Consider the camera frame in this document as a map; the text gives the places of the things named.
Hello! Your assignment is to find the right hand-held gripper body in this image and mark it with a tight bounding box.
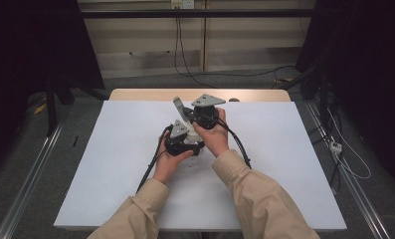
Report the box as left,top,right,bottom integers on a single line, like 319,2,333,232
183,94,227,130

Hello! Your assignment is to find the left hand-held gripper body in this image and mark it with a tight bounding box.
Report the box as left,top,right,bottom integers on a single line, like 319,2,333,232
164,119,205,157

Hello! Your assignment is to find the person's left hand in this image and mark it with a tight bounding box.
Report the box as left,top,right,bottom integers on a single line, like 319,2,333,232
152,130,194,185

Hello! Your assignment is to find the person's right hand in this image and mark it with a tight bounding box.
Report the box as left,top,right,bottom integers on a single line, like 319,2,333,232
192,108,231,159

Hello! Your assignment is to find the black metal stand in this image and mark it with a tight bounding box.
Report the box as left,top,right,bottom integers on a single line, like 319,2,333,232
45,74,74,137

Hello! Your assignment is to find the white power strip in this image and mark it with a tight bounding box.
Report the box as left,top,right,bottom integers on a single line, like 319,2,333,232
328,140,344,155

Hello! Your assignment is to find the yellow tape piece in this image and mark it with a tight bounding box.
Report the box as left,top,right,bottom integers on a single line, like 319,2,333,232
33,102,49,116

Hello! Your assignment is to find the black curtain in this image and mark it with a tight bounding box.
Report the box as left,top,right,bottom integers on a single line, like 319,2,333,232
296,0,395,193
0,0,105,173

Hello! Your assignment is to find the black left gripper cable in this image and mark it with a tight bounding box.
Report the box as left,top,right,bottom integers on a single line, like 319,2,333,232
135,123,174,194

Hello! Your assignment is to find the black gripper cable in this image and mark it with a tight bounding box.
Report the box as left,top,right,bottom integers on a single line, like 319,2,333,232
217,119,253,170
135,123,174,194

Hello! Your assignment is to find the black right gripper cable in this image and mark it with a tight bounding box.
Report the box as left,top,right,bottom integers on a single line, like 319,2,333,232
217,119,253,170

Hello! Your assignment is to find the black wall cable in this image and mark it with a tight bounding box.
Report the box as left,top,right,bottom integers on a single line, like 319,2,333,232
173,8,219,90
177,16,297,79

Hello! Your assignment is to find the beige vertical wall strip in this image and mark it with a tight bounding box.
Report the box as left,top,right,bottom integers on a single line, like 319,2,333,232
200,17,207,73

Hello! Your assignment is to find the white wall socket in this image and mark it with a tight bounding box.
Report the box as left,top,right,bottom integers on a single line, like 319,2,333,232
170,0,196,10

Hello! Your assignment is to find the white floor cable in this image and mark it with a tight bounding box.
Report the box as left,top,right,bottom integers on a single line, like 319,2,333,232
326,109,372,181

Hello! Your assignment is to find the metal floor rail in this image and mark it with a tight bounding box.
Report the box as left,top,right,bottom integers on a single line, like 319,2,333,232
0,122,66,239
303,99,392,239

